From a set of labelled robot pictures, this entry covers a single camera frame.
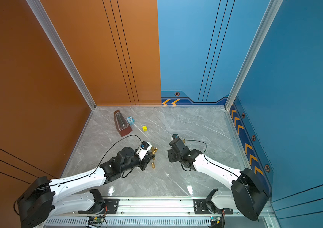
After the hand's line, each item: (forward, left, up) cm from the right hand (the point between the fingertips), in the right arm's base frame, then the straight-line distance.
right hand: (172, 153), depth 86 cm
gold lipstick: (-3, +10, +10) cm, 14 cm away
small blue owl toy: (+29, +31, -4) cm, 43 cm away
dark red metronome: (+19, +34, 0) cm, 39 cm away
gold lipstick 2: (-6, +11, -3) cm, 13 cm away
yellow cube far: (+22, +19, -4) cm, 29 cm away
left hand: (-3, +10, +6) cm, 13 cm away
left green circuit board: (-33, +38, -9) cm, 51 cm away
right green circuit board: (-32, -22, -11) cm, 40 cm away
